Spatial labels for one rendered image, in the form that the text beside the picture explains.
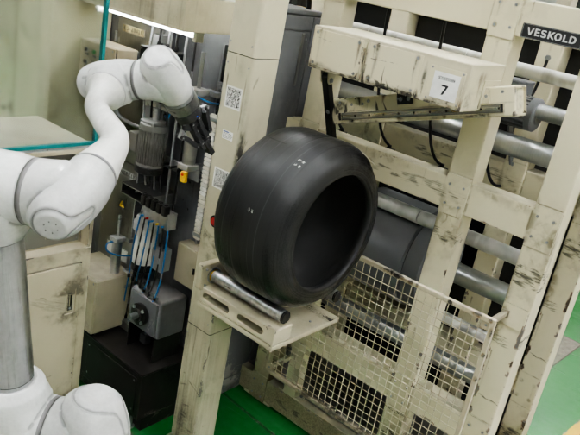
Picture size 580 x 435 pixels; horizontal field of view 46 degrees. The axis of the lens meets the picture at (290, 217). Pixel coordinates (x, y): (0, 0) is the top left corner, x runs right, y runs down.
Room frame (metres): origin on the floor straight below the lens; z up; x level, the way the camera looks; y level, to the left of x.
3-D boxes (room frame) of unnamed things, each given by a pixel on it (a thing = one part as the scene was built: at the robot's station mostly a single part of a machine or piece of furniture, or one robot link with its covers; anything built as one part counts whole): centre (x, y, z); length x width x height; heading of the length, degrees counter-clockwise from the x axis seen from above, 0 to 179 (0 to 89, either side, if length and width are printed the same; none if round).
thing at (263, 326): (2.07, 0.09, 0.83); 0.36 x 0.09 x 0.06; 53
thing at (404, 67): (2.34, -0.27, 1.71); 0.61 x 0.25 x 0.15; 53
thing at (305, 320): (2.18, 0.01, 0.80); 0.37 x 0.36 x 0.02; 143
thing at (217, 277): (2.07, 0.09, 0.90); 0.35 x 0.05 x 0.05; 53
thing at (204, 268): (2.29, 0.15, 0.90); 0.40 x 0.03 x 0.10; 143
